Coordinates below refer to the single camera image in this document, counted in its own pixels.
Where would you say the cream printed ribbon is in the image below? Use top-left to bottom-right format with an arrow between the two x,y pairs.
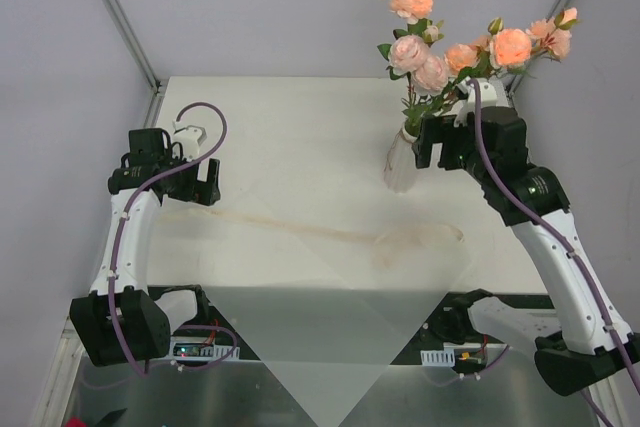
162,208 -> 465,269

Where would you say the pale pink rose stem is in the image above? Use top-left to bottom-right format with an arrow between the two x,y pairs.
376,19 -> 451,136

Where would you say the white wrapping paper sheet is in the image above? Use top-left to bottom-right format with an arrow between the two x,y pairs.
206,223 -> 471,426

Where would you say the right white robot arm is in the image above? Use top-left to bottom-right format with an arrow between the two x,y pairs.
413,107 -> 639,396

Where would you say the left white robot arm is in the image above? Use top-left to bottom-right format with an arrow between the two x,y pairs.
70,122 -> 220,367

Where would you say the white ribbed ceramic vase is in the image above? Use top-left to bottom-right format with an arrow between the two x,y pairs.
383,127 -> 418,194

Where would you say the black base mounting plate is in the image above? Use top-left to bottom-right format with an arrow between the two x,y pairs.
169,286 -> 556,365

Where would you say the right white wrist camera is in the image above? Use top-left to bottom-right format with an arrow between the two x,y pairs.
454,77 -> 509,127

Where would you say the left aluminium frame post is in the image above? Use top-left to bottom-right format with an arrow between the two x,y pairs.
74,0 -> 168,94

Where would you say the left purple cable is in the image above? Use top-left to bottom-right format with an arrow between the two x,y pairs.
79,102 -> 238,389

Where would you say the purple cable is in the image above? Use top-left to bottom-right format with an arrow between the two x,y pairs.
79,102 -> 238,389
419,77 -> 640,427

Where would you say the left white cable duct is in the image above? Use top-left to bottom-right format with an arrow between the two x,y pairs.
169,342 -> 240,362

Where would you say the white cable duct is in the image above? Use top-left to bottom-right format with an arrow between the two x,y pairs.
419,347 -> 486,368
169,342 -> 240,362

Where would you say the right white cable duct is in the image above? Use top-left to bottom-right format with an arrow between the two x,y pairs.
419,347 -> 486,368

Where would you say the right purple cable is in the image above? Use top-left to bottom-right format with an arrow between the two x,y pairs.
419,77 -> 640,427

